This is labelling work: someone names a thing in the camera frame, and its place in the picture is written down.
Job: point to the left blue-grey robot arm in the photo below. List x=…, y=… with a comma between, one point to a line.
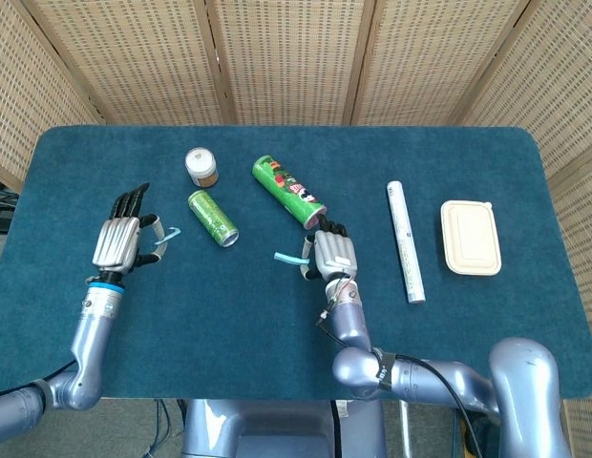
x=93, y=329

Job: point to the woven wooden folding screen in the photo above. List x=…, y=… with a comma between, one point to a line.
x=296, y=57

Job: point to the white wrap roll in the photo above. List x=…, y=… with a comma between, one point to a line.
x=403, y=238

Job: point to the blue-grey robot torso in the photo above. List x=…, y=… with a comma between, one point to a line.
x=277, y=429

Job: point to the spice jar with white lid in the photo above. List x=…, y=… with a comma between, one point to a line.
x=200, y=162

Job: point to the beige lunch box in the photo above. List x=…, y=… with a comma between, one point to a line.
x=470, y=236

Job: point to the green chips tube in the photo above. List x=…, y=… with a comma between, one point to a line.
x=286, y=188

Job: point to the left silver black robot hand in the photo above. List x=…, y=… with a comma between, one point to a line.
x=117, y=243

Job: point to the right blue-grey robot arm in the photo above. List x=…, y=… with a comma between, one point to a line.
x=348, y=324

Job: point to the blue carpet table mat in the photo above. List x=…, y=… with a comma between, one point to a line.
x=229, y=324

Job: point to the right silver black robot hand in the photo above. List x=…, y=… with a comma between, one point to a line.
x=334, y=255

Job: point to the green drink can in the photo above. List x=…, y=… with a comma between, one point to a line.
x=207, y=212

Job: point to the dark equipment clutter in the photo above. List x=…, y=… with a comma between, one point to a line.
x=0, y=210

